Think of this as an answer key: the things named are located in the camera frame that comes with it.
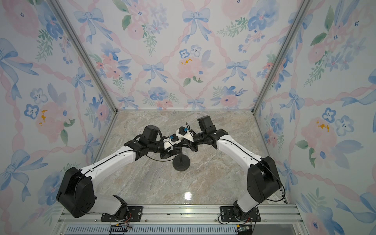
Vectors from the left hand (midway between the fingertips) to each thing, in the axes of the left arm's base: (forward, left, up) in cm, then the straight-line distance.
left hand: (177, 146), depth 81 cm
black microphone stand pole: (-4, -2, +1) cm, 5 cm away
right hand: (+1, -2, +3) cm, 4 cm away
